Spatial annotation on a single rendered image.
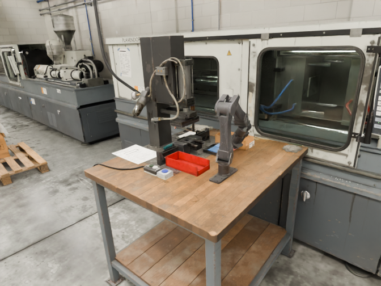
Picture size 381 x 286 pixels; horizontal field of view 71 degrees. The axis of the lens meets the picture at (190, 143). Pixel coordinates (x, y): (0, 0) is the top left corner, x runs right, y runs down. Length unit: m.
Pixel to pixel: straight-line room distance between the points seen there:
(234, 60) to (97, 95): 3.04
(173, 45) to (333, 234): 1.72
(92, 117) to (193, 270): 3.44
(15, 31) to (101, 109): 6.43
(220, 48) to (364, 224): 1.64
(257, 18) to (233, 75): 2.40
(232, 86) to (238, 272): 1.38
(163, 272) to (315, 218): 1.17
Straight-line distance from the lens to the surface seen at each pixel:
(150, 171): 1.58
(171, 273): 1.94
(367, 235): 2.22
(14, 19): 10.87
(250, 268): 1.97
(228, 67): 2.29
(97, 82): 4.82
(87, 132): 4.82
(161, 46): 1.77
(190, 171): 1.54
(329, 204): 2.18
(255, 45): 2.09
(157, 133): 1.94
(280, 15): 4.41
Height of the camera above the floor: 1.62
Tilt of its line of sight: 21 degrees down
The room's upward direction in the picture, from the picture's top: 2 degrees counter-clockwise
